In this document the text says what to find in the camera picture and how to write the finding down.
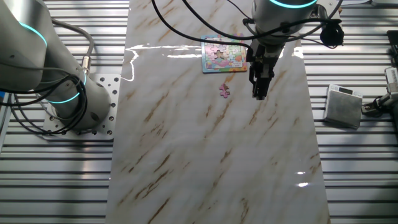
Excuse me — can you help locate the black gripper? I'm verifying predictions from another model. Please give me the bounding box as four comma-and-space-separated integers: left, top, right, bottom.
246, 39, 285, 101

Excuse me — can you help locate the pink brown puzzle piece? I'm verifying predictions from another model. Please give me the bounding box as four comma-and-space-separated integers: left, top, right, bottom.
218, 83, 231, 99

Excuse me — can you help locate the colourful butterfly puzzle board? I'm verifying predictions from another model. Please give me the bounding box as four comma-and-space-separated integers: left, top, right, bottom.
200, 33, 249, 74

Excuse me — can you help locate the silver digital scale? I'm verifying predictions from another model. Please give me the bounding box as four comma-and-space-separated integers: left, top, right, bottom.
322, 83, 364, 130

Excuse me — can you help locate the marble pattern board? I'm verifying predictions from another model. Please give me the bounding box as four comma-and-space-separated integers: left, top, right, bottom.
105, 0, 331, 224

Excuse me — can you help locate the black metal clamp connector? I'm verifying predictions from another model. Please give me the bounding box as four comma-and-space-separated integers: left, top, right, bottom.
361, 94, 392, 118

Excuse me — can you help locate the grey ribbed device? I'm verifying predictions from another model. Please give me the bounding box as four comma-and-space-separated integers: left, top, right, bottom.
384, 66, 398, 94

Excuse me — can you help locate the black box device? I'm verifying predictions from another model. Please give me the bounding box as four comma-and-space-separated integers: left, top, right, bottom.
386, 30, 398, 67

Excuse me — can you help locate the grey flat object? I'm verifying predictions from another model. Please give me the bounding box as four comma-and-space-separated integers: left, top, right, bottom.
371, 0, 398, 7

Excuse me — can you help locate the long black cable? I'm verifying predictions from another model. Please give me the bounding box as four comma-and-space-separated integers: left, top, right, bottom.
181, 0, 343, 41
150, 0, 252, 50

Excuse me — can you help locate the black coiled cable bundle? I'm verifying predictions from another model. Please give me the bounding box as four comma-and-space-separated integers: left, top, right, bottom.
319, 19, 345, 50

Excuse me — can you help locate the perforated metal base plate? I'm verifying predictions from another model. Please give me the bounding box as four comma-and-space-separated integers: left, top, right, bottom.
42, 73, 121, 141

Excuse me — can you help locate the grey cable with metal plug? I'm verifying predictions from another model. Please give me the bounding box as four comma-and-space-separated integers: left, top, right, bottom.
51, 17, 96, 77

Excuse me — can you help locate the black cable loop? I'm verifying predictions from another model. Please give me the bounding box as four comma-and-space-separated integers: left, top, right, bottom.
0, 74, 78, 108
7, 74, 90, 137

